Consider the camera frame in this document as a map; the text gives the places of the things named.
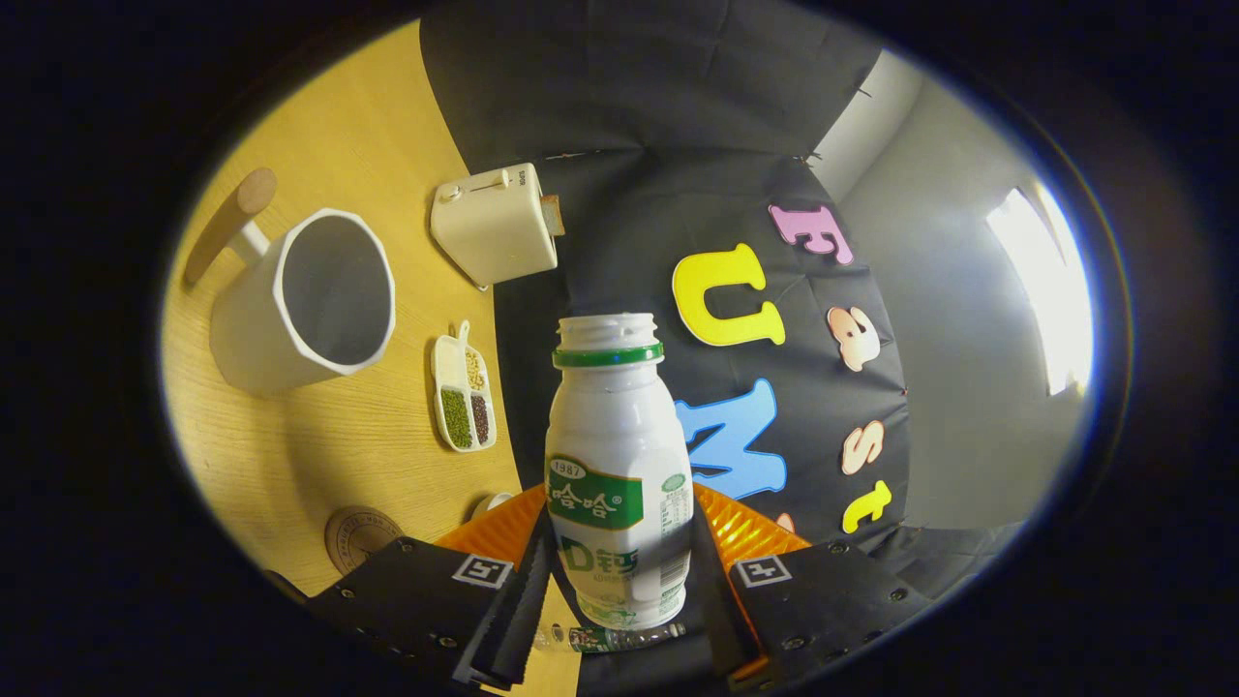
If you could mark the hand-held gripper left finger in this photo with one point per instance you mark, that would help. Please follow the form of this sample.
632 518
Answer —
523 610

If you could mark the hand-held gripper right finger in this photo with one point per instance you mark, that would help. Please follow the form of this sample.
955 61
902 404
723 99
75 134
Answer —
721 610

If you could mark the round wooden coaster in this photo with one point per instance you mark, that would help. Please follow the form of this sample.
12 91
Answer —
353 537

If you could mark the white juice bottle green label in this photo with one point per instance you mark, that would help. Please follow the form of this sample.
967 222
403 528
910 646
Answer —
619 436

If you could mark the clear plastic water bottle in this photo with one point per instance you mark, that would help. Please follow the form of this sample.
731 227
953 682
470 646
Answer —
641 637

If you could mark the beige round plate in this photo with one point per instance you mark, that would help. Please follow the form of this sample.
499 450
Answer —
489 503

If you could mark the white divided bean dish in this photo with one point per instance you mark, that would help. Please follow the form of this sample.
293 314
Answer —
450 363

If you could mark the cream toaster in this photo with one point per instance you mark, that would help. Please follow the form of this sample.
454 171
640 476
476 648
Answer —
494 227

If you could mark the toast slice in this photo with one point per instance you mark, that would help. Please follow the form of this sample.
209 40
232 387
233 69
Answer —
554 215

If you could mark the bright window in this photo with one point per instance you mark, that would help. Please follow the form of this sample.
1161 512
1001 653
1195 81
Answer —
1050 281

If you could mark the wooden table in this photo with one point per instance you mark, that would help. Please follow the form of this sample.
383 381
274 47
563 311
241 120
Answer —
387 116

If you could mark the black backdrop cloth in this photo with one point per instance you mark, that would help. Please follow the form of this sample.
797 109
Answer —
639 97

